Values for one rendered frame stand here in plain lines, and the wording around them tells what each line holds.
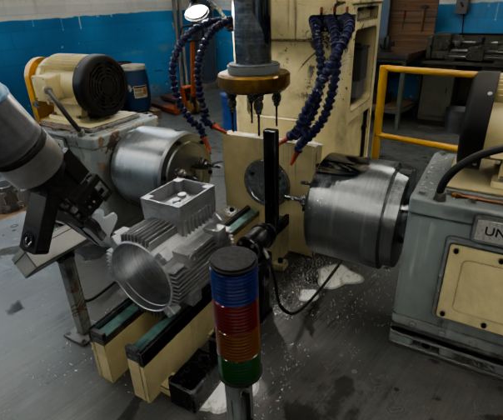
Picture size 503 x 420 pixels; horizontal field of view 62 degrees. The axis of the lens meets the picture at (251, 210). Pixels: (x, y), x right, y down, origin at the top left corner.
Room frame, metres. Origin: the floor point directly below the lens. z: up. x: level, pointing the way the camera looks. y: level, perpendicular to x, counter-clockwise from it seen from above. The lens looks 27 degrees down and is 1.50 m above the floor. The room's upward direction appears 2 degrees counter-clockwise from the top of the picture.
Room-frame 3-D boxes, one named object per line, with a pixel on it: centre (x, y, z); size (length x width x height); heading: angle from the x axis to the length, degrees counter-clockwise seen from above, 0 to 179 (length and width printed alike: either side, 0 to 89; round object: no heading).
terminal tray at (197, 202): (0.80, 0.15, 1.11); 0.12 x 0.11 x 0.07; 149
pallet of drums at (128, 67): (5.89, 1.95, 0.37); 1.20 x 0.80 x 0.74; 134
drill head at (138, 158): (1.23, 0.31, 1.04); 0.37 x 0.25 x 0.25; 59
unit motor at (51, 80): (1.35, 0.56, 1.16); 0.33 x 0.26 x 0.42; 59
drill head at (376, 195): (0.88, -0.28, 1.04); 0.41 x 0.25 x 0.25; 59
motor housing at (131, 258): (0.77, 0.17, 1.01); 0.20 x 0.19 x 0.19; 149
